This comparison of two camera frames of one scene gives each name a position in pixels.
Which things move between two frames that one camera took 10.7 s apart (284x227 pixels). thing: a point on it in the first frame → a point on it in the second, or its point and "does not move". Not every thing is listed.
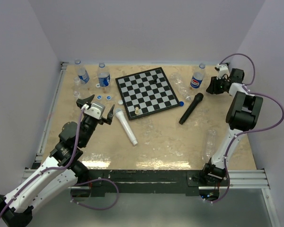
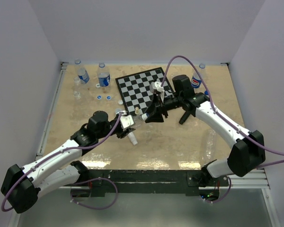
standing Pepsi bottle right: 103,75 does not move
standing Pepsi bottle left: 82,72 does not move
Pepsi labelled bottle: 197,77 does not move
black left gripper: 109,118 → 122,134
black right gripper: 212,87 → 156,116
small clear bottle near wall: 77,83 does not move
